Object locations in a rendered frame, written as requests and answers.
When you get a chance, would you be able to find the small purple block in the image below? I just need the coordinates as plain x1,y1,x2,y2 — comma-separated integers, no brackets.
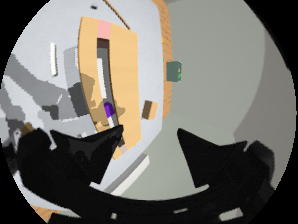
104,103,116,119

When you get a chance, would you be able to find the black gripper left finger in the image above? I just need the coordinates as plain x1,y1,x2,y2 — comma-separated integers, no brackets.
49,124,124,184

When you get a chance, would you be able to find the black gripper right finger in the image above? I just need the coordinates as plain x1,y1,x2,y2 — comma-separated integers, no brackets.
177,128,247,188

